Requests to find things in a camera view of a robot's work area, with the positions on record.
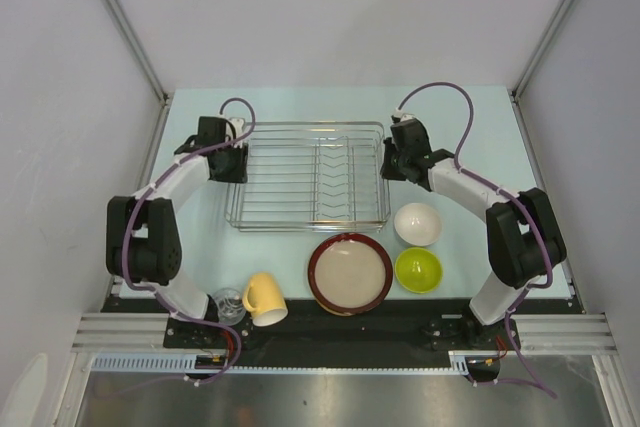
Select aluminium front rail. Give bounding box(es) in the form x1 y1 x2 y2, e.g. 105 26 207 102
72 313 617 355

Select red rimmed beige plate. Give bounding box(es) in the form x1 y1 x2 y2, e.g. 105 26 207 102
307 233 393 317

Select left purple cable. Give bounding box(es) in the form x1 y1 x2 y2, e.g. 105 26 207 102
92 98 257 398

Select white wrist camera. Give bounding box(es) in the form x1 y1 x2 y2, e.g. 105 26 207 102
391 109 415 124
225 117 245 141

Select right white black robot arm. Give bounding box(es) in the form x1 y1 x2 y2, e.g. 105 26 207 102
381 114 567 348

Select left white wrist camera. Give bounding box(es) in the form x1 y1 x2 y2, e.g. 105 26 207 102
225 117 245 141

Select yellow mug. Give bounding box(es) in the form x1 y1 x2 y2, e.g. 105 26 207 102
242 272 288 328

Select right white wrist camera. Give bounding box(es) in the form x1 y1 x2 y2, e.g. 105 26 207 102
391 109 415 124

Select left aluminium corner post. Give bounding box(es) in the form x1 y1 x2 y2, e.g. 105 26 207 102
73 0 171 107

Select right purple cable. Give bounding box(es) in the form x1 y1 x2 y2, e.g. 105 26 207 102
395 81 559 401

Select chrome wire dish rack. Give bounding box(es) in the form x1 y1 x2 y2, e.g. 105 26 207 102
225 121 391 232

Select right aluminium corner post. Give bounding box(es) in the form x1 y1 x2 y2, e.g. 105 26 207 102
510 0 604 98

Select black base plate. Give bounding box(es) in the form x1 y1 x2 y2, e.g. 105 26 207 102
99 298 586 382

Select white bowl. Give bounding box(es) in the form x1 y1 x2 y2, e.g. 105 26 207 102
394 203 443 247

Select white slotted cable duct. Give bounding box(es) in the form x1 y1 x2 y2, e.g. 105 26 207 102
91 353 499 376

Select purple cable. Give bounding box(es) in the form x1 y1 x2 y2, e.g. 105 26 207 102
395 81 559 401
92 98 257 398

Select aluminium corner post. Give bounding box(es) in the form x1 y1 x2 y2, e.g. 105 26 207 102
73 0 171 107
510 0 604 98

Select clear glass cup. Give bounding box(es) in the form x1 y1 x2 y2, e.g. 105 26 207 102
212 287 246 326

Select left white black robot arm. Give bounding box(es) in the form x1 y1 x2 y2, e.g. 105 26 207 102
106 115 254 347

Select lime green bowl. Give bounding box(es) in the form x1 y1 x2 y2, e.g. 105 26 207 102
394 247 443 294

